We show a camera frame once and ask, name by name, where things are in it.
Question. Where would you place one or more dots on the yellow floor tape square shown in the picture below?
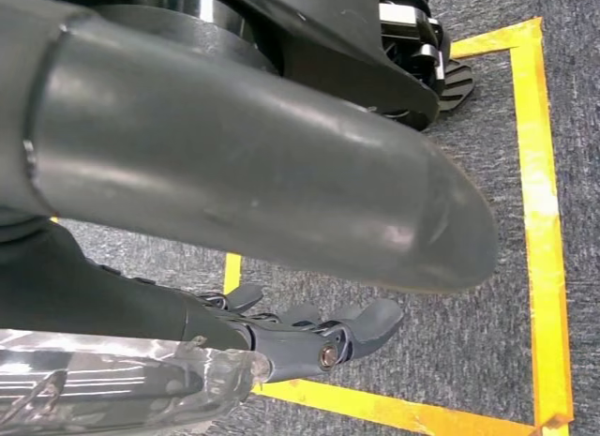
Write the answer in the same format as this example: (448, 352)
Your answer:
(539, 172)

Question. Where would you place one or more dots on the black robot leg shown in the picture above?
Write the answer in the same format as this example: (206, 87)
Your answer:
(352, 54)

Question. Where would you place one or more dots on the clear plastic wrist guard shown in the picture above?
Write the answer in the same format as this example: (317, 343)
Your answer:
(117, 383)

